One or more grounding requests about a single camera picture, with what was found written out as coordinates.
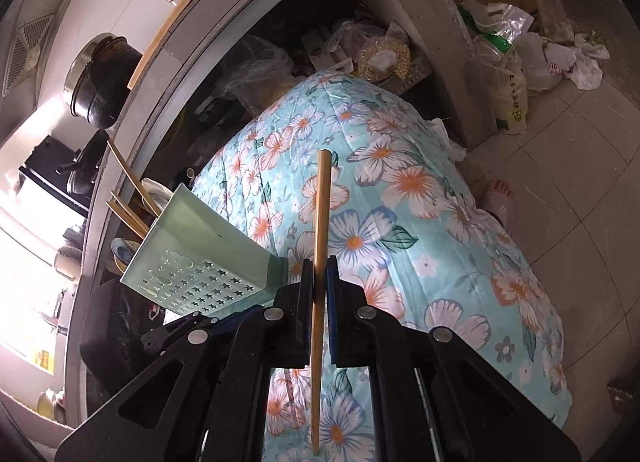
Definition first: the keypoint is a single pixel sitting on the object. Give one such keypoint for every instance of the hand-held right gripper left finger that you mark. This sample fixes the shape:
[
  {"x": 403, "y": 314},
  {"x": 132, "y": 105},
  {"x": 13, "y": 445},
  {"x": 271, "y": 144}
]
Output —
[{"x": 307, "y": 302}]

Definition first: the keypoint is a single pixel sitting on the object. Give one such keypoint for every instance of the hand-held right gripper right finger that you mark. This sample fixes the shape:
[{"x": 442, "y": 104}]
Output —
[{"x": 331, "y": 322}]

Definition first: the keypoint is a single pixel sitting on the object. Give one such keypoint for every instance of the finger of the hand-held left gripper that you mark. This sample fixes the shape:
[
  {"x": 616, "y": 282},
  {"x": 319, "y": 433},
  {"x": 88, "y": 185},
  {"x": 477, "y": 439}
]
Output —
[
  {"x": 160, "y": 336},
  {"x": 235, "y": 322}
]

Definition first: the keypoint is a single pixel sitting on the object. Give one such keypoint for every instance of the green plastic utensil holder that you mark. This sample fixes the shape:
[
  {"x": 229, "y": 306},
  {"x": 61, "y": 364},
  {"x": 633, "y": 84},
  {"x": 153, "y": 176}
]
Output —
[{"x": 200, "y": 242}]

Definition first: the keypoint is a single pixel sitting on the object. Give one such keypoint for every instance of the tan bamboo chopstick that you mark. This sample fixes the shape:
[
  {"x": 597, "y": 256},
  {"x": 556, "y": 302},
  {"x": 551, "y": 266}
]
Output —
[{"x": 322, "y": 202}]

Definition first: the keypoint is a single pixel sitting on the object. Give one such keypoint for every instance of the bundle of wooden chopsticks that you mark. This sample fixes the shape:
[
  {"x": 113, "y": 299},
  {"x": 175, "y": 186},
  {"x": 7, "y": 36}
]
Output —
[{"x": 132, "y": 176}]

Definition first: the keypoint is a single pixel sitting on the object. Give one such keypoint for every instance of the floral blanket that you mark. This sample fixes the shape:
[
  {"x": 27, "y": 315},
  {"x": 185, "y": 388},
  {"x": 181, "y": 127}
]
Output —
[{"x": 400, "y": 181}]

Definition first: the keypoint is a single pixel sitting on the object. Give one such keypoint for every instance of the person's foot in slipper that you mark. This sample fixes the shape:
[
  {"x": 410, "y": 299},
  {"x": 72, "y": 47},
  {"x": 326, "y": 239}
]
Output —
[{"x": 499, "y": 202}]

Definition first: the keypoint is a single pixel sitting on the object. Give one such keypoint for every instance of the clear plastic bag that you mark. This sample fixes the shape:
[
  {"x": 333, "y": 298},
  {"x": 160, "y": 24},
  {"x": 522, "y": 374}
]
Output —
[{"x": 255, "y": 66}]

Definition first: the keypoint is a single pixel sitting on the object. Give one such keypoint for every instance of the bag of soybeans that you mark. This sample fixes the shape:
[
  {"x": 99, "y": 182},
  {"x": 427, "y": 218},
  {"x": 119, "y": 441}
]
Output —
[{"x": 385, "y": 59}]

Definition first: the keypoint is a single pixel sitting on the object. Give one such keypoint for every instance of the black wok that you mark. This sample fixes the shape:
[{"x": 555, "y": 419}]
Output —
[{"x": 102, "y": 81}]

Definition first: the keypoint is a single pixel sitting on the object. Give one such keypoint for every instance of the grey concrete counter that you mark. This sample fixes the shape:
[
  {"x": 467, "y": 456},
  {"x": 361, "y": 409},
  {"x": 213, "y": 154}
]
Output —
[{"x": 440, "y": 51}]

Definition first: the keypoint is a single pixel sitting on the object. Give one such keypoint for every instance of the white rice sack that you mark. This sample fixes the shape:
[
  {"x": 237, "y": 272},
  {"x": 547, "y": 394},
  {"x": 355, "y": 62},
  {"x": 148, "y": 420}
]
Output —
[{"x": 507, "y": 91}]

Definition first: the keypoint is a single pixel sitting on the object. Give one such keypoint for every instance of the wooden cutting board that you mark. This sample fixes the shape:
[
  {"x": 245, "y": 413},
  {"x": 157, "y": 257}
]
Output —
[{"x": 190, "y": 11}]

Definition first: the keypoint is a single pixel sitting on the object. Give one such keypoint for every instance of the silver green plastic bag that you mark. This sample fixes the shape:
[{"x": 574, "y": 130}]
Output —
[{"x": 495, "y": 16}]

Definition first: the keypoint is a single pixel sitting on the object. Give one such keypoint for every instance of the crumpled white plastic bag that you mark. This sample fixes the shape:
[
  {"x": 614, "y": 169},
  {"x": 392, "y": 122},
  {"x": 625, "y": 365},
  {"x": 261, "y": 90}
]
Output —
[{"x": 575, "y": 59}]

